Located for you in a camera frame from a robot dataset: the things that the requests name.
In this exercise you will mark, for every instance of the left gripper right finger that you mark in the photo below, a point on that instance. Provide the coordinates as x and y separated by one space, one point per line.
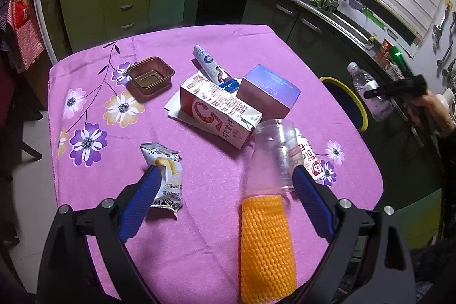
367 260

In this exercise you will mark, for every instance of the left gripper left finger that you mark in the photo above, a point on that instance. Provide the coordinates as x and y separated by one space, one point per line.
67 273

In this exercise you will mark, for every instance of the orange foam net sleeve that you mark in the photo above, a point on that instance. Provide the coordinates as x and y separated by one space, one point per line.
267 263

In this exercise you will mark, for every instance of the white pill bottle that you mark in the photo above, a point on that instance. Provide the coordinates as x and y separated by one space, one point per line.
310 159

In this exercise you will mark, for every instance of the purple cardboard box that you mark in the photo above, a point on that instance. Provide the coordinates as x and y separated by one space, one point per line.
268 92

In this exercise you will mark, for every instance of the silver snack wrapper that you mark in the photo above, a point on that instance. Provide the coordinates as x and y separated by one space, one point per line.
169 196

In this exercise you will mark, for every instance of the clear plastic cup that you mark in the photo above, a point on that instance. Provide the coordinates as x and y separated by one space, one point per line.
275 155

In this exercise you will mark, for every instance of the red milk carton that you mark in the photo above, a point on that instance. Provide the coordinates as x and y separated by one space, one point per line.
222 113

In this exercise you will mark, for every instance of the white blue tube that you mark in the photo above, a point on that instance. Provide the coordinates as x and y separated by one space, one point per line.
213 70

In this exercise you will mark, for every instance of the brown plastic tray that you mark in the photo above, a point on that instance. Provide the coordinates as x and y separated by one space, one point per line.
151 75

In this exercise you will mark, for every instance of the white paper tissue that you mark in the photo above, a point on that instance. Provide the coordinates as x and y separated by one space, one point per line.
173 107

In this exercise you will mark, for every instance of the yellow rimmed trash bin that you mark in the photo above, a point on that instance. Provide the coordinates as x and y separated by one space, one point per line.
347 99

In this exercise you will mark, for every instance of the steel kitchen sink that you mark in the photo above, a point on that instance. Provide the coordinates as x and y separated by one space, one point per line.
350 28

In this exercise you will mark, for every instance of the person right hand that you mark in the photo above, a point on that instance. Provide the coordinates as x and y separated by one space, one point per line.
429 101

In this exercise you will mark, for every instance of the pink floral tablecloth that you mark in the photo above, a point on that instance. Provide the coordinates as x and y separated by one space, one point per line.
99 119

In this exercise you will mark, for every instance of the pink hanging apron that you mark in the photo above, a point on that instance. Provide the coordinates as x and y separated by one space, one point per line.
20 35

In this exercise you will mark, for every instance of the green base cabinets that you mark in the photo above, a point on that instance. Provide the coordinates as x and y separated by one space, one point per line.
90 23

